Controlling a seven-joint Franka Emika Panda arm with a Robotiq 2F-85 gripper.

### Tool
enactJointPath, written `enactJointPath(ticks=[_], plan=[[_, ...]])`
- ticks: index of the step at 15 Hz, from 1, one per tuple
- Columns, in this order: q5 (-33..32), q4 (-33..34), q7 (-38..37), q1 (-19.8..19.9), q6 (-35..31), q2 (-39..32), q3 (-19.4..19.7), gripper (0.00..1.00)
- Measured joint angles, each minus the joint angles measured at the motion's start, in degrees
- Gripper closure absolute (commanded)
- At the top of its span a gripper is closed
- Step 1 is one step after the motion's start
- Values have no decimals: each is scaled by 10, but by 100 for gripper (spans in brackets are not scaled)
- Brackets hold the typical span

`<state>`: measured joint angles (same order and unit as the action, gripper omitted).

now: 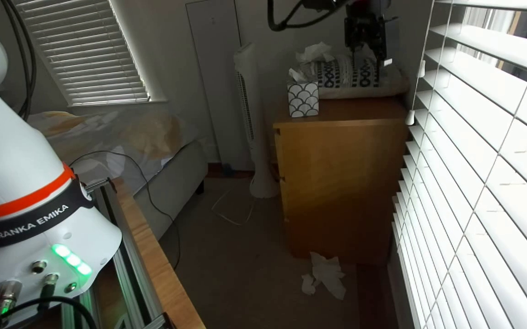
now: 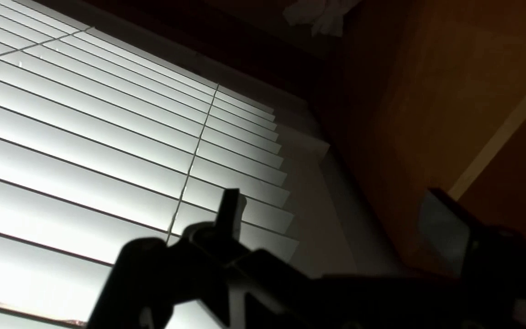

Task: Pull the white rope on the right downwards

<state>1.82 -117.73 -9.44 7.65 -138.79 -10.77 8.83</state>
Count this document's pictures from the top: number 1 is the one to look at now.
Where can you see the white basket on dresser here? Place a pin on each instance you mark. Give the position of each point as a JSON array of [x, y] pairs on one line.
[[343, 76]]

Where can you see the patterned tissue box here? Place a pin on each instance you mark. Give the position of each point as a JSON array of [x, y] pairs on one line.
[[303, 98]]

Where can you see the wooden three-drawer dresser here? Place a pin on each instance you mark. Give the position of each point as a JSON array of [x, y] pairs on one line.
[[338, 177]]

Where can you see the white closet door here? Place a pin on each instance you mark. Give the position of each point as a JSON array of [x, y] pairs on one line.
[[215, 80]]

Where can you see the small white window blinds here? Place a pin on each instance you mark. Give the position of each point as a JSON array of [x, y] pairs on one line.
[[87, 49]]

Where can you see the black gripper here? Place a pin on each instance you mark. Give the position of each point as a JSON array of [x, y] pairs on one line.
[[367, 30]]

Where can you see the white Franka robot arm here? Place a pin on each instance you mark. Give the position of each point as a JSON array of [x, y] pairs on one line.
[[9, 153]]

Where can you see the large white window blinds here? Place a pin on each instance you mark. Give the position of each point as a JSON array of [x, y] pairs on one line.
[[495, 184]]

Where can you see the white tower fan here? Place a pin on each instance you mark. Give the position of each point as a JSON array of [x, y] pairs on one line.
[[257, 122]]

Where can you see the bed with light bedding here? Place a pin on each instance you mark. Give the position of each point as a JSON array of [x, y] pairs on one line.
[[148, 147]]

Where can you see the crumpled white tissue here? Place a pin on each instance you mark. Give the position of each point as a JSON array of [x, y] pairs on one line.
[[329, 275]]

